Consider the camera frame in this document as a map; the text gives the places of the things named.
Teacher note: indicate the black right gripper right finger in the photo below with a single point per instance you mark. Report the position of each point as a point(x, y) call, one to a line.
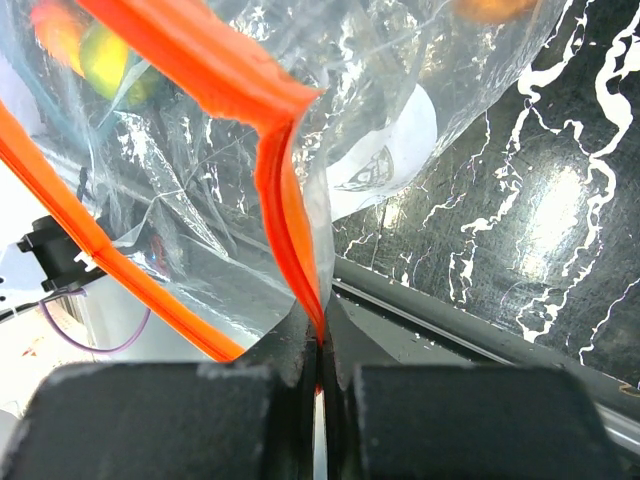
point(388, 420)

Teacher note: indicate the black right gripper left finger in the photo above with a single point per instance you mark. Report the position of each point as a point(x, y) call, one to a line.
point(248, 419)

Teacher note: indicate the clear zip top bag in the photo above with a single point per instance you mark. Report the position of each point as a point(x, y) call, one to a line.
point(210, 206)

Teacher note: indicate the fake green yellow lime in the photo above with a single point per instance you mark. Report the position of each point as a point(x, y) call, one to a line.
point(113, 69)

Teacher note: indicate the fake small orange tangerine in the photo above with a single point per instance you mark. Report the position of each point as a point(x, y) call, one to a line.
point(492, 11)

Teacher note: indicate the fake orange fruit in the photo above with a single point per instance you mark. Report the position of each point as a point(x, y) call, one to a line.
point(59, 29)

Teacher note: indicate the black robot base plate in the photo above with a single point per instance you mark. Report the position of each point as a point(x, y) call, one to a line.
point(474, 338)

